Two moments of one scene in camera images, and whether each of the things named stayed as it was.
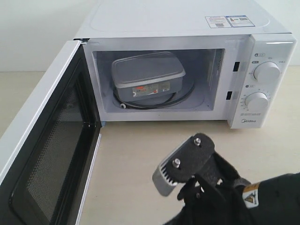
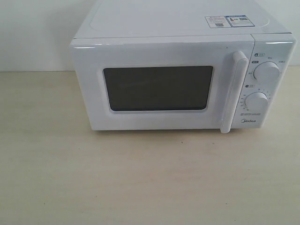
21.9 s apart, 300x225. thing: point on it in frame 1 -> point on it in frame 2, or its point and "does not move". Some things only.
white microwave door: (48, 154) -> (198, 82)
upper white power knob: (266, 73) does not move
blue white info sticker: (228, 21) does not move
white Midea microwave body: (190, 60) does not move
